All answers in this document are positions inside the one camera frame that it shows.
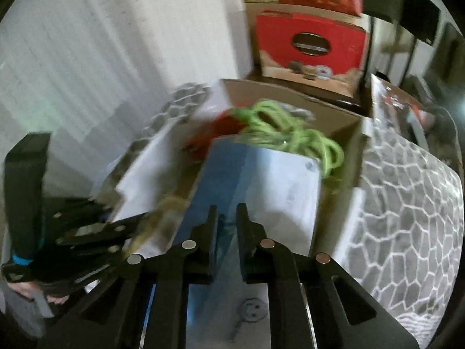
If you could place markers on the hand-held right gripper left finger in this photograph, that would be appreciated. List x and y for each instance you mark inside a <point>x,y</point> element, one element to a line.
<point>207,240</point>

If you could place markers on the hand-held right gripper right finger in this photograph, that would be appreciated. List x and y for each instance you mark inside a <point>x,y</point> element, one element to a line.
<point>249,240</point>

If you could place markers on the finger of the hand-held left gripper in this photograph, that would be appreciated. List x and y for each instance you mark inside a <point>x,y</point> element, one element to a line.
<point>94,261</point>
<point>90,221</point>

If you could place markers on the large gold packet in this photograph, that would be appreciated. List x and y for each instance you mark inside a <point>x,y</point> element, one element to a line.
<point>165,218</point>

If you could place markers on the cardboard box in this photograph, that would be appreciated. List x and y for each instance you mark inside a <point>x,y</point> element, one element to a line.
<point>145,174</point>

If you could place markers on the person's left hand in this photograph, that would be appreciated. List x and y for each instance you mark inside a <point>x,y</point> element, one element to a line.
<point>23,289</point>

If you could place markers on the white curtain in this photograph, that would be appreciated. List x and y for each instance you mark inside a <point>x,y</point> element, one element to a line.
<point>90,61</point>

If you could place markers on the grey stone-pattern blanket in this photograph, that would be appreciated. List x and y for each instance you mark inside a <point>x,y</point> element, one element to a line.
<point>399,207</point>

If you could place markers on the red Collection gift bag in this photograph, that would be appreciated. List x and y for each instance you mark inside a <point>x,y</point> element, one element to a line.
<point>276,43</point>

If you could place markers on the clear plastic bag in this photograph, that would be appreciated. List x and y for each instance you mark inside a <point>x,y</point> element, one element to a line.
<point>396,98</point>

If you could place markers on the black speaker stand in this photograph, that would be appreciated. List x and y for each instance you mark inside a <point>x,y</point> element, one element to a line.
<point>369,47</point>

